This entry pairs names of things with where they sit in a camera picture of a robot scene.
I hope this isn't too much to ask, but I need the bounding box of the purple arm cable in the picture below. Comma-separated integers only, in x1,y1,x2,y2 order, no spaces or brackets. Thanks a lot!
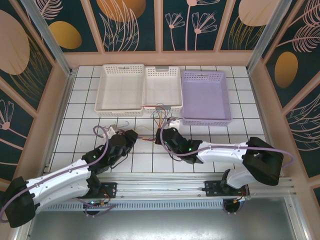
159,121,295,176
0,124,118,224

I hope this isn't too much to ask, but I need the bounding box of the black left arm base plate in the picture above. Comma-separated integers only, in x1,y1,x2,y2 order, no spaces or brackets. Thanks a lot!
99,181,118,200

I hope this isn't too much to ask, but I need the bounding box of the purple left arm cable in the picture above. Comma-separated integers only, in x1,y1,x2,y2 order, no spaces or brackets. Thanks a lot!
0,124,118,224

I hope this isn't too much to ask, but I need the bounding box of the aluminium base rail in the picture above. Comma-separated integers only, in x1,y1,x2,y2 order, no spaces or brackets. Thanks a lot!
24,171,298,201

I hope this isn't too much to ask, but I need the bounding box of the grey slotted cable duct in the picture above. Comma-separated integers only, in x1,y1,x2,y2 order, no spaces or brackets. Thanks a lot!
33,201,227,211

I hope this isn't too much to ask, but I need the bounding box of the white basket with grey handles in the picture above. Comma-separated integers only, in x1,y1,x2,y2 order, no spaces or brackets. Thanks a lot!
142,66,184,116

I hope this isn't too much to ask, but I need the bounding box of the black round cable grommet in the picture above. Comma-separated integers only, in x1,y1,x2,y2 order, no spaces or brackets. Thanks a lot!
83,203,97,218
223,199,244,215

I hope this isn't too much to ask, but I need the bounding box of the purple perforated plastic basket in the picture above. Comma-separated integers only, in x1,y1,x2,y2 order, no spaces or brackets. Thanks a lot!
180,69,235,127

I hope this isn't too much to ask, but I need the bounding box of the grey metal sheet panel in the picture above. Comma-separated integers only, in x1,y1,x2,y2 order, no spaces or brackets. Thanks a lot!
14,197,308,240

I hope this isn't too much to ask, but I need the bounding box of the aluminium frame post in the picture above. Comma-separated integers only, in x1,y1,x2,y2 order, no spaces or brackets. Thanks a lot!
19,0,75,77
246,0,286,73

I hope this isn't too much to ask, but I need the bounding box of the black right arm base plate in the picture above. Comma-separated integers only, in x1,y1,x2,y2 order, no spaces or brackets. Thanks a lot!
203,180,251,201

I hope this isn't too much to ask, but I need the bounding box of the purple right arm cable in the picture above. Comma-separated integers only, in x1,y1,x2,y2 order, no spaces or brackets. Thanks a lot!
159,121,295,176

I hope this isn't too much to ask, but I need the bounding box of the cream perforated plastic basket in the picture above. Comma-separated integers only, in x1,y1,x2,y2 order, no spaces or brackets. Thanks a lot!
94,63,146,118

